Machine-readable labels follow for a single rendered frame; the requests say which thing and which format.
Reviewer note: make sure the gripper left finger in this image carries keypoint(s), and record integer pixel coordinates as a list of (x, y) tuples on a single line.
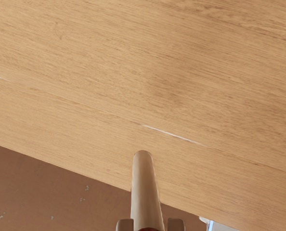
[(124, 225)]

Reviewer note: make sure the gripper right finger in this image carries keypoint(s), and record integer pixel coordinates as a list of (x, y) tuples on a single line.
[(175, 225)]

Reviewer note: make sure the cream round-tipped stick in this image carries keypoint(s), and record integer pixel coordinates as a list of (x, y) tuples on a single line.
[(144, 192)]

